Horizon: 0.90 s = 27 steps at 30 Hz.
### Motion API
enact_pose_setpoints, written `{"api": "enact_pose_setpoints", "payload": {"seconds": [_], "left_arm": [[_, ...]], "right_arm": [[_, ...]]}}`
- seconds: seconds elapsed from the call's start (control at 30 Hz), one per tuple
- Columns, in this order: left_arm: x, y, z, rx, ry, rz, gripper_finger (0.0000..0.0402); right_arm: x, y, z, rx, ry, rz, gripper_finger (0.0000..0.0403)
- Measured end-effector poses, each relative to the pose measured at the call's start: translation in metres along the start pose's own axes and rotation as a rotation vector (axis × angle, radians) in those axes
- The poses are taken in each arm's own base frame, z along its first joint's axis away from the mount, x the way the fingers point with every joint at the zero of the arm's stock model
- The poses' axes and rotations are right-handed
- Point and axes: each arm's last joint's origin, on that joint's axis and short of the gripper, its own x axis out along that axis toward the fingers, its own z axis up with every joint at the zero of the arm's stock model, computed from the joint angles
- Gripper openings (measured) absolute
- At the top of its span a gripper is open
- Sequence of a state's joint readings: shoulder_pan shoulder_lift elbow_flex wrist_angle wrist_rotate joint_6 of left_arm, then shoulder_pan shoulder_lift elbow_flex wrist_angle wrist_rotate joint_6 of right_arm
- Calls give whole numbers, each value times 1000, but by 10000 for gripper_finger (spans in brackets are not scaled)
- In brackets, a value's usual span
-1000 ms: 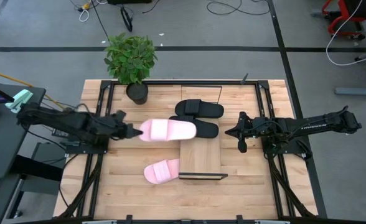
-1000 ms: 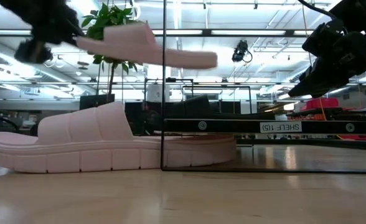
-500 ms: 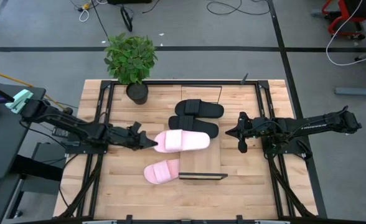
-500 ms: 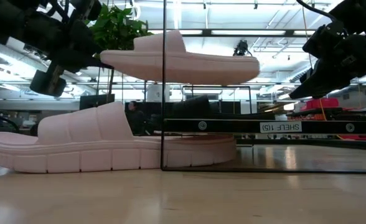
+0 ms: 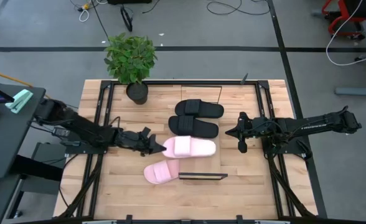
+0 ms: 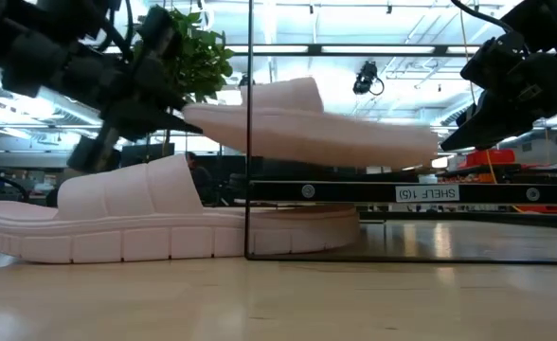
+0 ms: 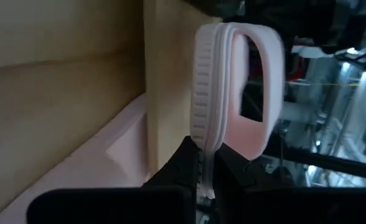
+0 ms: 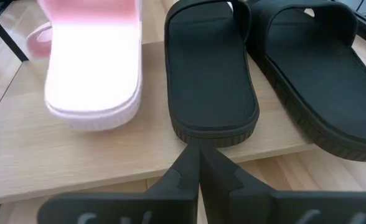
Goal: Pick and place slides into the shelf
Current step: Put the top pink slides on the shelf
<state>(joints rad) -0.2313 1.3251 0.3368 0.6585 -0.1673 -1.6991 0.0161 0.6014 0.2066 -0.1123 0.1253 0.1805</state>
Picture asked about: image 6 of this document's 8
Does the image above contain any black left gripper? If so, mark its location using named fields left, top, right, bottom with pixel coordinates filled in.
left=64, top=5, right=204, bottom=174

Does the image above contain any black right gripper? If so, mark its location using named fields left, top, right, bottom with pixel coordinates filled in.
left=440, top=50, right=557, bottom=153

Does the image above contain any pink slide sandal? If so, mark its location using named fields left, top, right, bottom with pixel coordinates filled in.
left=182, top=76, right=440, bottom=171
left=0, top=153, right=362, bottom=265

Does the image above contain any white shelf label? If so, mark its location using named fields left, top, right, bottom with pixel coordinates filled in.
left=394, top=184, right=461, bottom=204

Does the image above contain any red and black cart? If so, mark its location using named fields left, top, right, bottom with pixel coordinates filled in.
left=457, top=148, right=557, bottom=187

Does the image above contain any green leafy plant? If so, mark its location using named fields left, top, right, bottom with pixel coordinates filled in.
left=135, top=8, right=236, bottom=157

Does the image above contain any person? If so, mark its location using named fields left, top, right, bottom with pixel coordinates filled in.
left=185, top=151, right=214, bottom=206

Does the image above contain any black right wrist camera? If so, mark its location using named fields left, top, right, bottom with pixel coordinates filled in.
left=459, top=31, right=527, bottom=90

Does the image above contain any black overhead camera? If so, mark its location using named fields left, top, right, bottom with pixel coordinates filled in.
left=351, top=60, right=386, bottom=97

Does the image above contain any black aluminium rig frame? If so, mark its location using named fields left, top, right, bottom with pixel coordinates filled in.
left=224, top=43, right=557, bottom=231

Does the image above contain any wooden shelf with black frame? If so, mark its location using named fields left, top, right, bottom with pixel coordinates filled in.
left=243, top=0, right=557, bottom=266

